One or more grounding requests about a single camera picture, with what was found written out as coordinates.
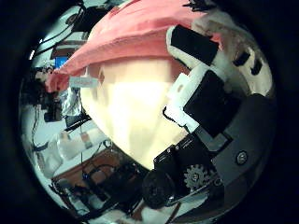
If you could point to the person in black shirt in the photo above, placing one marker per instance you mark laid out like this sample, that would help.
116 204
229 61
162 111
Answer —
42 87

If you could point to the blue lit computer monitor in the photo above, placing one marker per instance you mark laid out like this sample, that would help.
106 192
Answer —
61 62

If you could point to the pale blue paper clothing tag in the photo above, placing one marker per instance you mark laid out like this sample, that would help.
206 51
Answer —
83 82

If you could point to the white plastic bag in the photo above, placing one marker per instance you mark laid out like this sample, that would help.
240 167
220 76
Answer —
49 160

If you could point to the orange button shirt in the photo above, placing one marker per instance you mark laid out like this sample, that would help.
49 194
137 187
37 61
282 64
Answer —
130 34

